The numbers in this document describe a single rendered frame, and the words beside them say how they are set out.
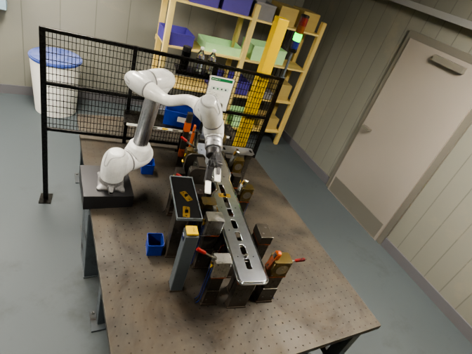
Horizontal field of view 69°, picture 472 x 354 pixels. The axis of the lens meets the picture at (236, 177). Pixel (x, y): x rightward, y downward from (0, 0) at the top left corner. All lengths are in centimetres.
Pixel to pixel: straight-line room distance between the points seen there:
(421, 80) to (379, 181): 119
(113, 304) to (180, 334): 38
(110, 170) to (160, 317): 97
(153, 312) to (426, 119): 326
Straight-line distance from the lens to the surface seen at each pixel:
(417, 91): 422
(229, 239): 201
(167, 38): 429
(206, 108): 160
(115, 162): 232
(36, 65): 469
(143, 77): 205
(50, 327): 277
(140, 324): 195
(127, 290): 205
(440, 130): 403
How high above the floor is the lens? 236
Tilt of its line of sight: 33 degrees down
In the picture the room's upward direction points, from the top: 20 degrees clockwise
